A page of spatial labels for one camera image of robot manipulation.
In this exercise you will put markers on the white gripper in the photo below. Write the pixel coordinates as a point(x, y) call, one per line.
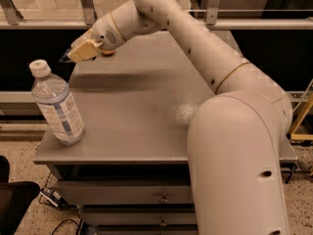
point(104, 32)

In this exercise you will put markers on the blue rxbar blueberry wrapper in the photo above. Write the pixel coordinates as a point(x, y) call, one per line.
point(65, 58)

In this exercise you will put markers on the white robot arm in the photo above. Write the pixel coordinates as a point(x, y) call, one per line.
point(234, 138)

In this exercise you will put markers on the orange fruit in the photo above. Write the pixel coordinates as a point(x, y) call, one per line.
point(108, 52)

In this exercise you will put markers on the clear plastic water bottle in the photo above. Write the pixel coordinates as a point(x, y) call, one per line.
point(52, 95)

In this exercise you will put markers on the metal railing with glass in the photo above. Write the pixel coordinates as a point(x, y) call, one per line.
point(217, 14)

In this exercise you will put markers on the grey drawer cabinet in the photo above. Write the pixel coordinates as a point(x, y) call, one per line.
point(137, 107)

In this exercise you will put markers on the top grey drawer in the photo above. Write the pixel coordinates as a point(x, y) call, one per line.
point(125, 192)

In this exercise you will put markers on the grey drawer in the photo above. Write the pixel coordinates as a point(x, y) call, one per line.
point(125, 192)
point(165, 215)

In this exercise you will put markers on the black chair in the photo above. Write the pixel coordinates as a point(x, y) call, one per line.
point(15, 198)

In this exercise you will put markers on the yellow frame stand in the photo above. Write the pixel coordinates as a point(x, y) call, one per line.
point(293, 135)

